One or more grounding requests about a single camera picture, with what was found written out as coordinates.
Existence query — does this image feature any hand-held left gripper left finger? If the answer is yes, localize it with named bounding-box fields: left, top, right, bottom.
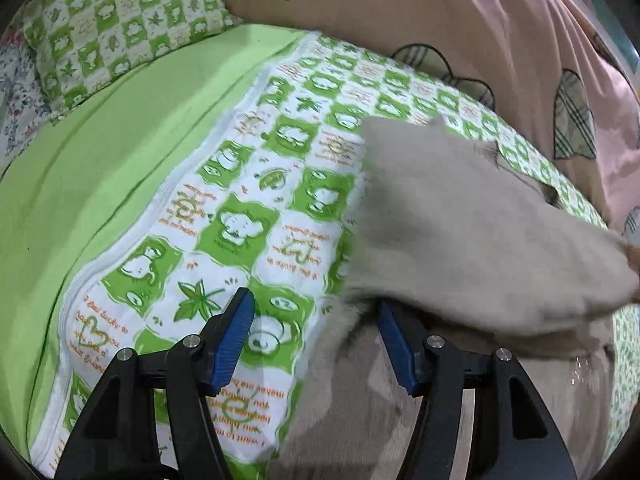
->
left=54, top=287, right=256, bottom=480

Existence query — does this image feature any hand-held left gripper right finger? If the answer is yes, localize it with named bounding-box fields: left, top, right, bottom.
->
left=376, top=299, right=581, bottom=480

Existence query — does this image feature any beige knit sweater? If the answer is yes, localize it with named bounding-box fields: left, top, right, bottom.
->
left=277, top=115, right=640, bottom=480

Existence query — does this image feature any green checkered printed bedsheet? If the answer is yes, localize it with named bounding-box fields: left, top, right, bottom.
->
left=30, top=30, right=640, bottom=480

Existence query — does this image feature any plain green sheet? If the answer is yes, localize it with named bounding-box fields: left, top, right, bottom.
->
left=0, top=22, right=308, bottom=441

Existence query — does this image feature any floral quilt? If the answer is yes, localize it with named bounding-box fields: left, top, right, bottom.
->
left=0, top=0, right=116, bottom=171

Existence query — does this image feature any pink quilt with plaid hearts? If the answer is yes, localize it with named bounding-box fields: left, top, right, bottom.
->
left=205, top=0, right=640, bottom=246

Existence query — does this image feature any green checkered printed pillow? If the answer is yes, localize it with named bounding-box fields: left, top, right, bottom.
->
left=22, top=0, right=243, bottom=123

